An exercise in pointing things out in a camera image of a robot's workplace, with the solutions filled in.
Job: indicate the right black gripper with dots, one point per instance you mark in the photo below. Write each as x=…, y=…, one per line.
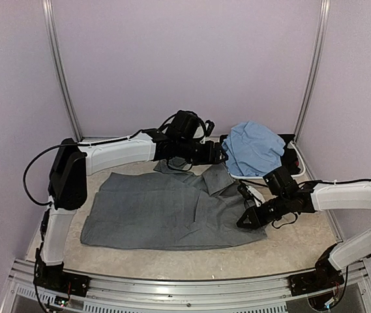
x=256, y=220

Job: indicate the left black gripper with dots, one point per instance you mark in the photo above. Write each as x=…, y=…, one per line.
x=212, y=155

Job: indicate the grey long sleeve shirt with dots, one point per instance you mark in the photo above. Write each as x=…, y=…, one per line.
x=165, y=210

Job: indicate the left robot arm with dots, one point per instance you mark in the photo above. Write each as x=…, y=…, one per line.
x=184, y=135

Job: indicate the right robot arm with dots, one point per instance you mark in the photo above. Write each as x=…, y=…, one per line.
x=313, y=196

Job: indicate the light blue shirt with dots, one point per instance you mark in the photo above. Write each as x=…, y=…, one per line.
x=253, y=150

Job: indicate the white plastic bin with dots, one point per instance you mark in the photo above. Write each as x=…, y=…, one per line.
x=281, y=169

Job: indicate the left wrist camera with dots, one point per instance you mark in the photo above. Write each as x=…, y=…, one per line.
x=203, y=131

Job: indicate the front aluminium rail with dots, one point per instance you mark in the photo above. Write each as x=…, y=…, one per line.
x=105, y=293

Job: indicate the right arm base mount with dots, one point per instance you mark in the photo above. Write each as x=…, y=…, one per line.
x=313, y=281

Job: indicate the right aluminium frame post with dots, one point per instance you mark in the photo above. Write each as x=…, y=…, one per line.
x=319, y=43

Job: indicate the aluminium frame post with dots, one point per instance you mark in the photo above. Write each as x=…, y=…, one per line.
x=47, y=6
x=319, y=43

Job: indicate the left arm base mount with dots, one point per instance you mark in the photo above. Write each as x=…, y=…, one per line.
x=64, y=282

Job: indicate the left aluminium frame post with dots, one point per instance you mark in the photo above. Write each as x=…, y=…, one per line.
x=47, y=6

